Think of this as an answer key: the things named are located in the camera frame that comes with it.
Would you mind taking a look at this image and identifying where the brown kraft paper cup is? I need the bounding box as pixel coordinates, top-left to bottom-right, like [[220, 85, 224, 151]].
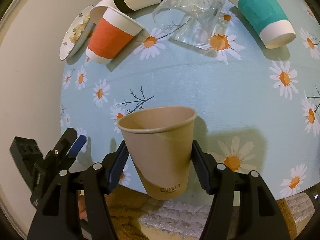
[[117, 106, 197, 200]]

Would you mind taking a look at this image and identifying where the orange sleeve paper cup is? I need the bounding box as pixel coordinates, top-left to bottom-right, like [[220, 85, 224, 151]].
[[86, 7, 144, 65]]

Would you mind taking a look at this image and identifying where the clear glass cup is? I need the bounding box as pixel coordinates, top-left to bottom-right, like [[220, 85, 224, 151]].
[[152, 0, 225, 47]]

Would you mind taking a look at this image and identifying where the teal sleeve paper cup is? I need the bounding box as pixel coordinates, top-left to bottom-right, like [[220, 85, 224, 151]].
[[229, 0, 296, 49]]

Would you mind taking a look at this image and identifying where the white quilted cushion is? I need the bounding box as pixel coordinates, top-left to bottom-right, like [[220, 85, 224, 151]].
[[137, 192, 315, 239]]

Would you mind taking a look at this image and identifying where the daisy print blue tablecloth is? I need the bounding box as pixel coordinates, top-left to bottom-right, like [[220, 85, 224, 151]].
[[60, 0, 319, 199]]

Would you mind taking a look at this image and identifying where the white flowered snack plate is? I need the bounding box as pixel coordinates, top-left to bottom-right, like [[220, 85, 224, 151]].
[[59, 5, 94, 61]]

